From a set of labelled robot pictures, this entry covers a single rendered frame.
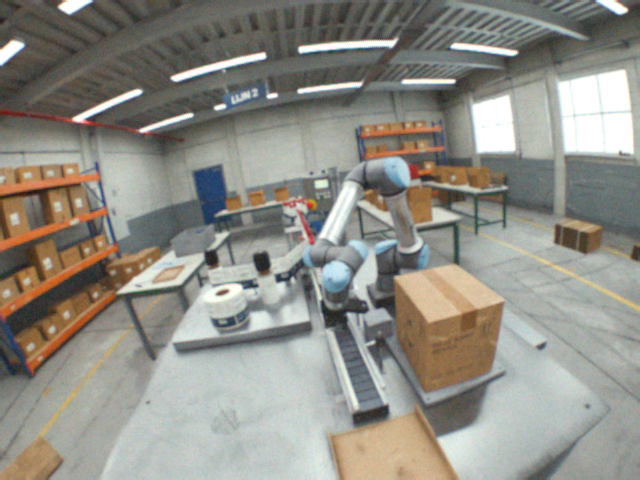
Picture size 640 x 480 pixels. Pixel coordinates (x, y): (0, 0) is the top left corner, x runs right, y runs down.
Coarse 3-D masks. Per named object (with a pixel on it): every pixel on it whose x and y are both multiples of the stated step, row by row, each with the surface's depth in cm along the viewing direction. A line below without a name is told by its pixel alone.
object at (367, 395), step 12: (336, 336) 103; (348, 336) 102; (348, 348) 94; (348, 360) 88; (360, 360) 87; (348, 372) 82; (360, 372) 81; (360, 384) 76; (372, 384) 75; (360, 396) 71; (372, 396) 70; (360, 408) 67; (372, 408) 66
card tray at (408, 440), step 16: (400, 416) 66; (416, 416) 64; (352, 432) 64; (368, 432) 63; (384, 432) 62; (400, 432) 60; (416, 432) 59; (432, 432) 55; (336, 448) 59; (352, 448) 58; (368, 448) 58; (384, 448) 57; (400, 448) 56; (416, 448) 54; (432, 448) 53; (336, 464) 52; (352, 464) 54; (368, 464) 53; (384, 464) 52; (400, 464) 51; (416, 464) 50; (432, 464) 49; (448, 464) 46
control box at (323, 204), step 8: (312, 176) 138; (320, 176) 135; (328, 176) 133; (304, 184) 141; (312, 184) 138; (312, 192) 140; (312, 200) 141; (320, 200) 139; (328, 200) 137; (312, 208) 143; (320, 208) 141; (328, 208) 139
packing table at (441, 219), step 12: (360, 204) 445; (360, 216) 478; (372, 216) 382; (384, 216) 333; (444, 216) 288; (456, 216) 280; (360, 228) 484; (420, 228) 275; (432, 228) 276; (456, 228) 278; (456, 240) 281; (456, 252) 285; (456, 264) 289
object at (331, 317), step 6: (324, 306) 84; (324, 312) 88; (330, 312) 86; (336, 312) 87; (342, 312) 88; (324, 318) 88; (330, 318) 87; (336, 318) 87; (342, 318) 88; (324, 324) 87; (330, 324) 88; (336, 324) 90
